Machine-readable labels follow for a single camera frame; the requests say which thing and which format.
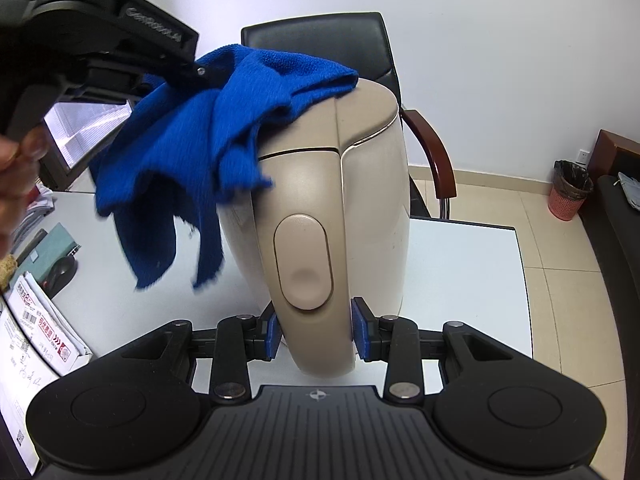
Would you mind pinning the dark sofa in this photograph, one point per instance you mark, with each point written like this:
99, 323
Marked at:
612, 200

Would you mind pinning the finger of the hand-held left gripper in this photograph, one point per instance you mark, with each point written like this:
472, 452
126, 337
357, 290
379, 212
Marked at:
200, 74

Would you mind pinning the black office chair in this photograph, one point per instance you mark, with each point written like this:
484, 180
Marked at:
350, 55

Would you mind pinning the black computer mouse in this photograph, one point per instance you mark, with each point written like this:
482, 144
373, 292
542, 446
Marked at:
61, 270

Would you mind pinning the pink waste basket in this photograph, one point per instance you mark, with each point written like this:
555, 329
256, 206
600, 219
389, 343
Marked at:
570, 190

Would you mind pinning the person's left hand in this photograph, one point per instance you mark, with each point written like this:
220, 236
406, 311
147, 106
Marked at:
20, 170

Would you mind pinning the beige electric kettle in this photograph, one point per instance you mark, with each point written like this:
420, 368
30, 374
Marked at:
330, 220

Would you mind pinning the blue cloth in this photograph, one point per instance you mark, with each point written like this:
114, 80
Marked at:
210, 130

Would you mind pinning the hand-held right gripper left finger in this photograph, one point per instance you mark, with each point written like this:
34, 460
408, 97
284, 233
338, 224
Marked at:
271, 336

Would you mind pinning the grey-green mouse pad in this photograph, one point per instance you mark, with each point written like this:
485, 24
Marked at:
50, 247

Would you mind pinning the white printed parcel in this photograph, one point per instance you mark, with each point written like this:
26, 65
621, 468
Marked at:
40, 330

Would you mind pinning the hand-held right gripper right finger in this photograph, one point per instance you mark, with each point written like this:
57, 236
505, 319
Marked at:
361, 331

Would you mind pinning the stack of papers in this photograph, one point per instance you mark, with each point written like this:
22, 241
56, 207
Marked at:
30, 210

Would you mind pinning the computer monitor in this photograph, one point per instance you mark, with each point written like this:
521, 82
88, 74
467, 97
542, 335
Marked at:
85, 125

